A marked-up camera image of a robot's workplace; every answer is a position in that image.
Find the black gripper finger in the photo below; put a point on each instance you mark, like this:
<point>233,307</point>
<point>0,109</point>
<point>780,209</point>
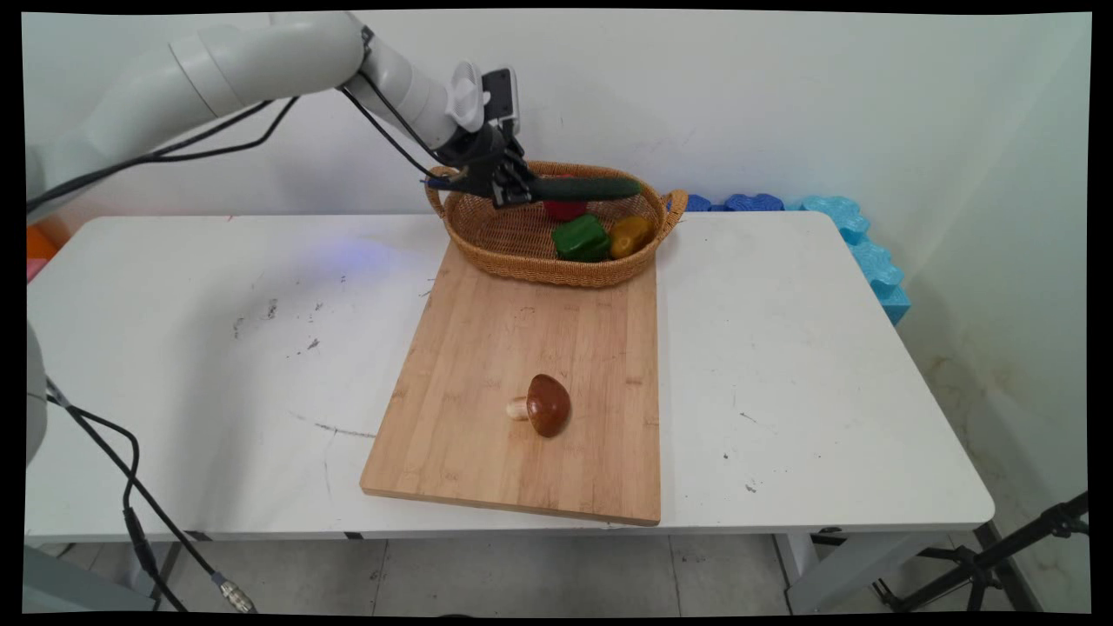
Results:
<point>513,186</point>
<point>461,184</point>

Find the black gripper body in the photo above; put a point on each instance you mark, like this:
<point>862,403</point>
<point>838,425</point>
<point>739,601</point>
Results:
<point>483,146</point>

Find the green toy cucumber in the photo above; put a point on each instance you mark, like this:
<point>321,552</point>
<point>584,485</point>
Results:
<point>591,188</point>

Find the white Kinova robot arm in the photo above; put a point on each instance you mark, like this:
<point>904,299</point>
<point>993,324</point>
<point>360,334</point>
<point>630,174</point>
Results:
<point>252,61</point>

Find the red toy pepper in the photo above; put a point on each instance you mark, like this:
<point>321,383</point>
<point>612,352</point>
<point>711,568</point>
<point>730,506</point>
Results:
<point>565,209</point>

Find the woven wicker basket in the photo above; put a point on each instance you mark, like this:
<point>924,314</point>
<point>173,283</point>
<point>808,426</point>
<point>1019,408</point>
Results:
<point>513,243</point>

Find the green toy bell pepper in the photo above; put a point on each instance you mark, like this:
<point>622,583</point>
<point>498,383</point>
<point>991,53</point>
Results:
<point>581,238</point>

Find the yellow toy bell pepper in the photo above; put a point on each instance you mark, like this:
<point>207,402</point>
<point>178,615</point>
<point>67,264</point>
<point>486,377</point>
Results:
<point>629,236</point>

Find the bamboo cutting board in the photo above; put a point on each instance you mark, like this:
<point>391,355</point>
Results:
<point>522,348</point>

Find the dark blue foam tile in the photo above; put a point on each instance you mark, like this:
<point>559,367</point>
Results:
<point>697,203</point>
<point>755,202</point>

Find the brown toy mushroom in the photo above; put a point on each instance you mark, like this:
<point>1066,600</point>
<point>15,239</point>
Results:
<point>548,405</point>

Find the light blue foam tile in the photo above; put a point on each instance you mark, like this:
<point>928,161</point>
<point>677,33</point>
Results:
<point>835,216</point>
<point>883,274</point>

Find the orange foam block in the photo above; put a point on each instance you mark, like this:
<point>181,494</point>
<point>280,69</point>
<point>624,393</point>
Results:
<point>38,243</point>

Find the white table leg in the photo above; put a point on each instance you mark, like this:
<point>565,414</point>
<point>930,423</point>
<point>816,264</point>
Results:
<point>835,569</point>

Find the black tripod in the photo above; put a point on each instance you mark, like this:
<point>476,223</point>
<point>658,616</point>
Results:
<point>983,565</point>

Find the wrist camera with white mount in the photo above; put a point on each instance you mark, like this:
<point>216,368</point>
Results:
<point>487,94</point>

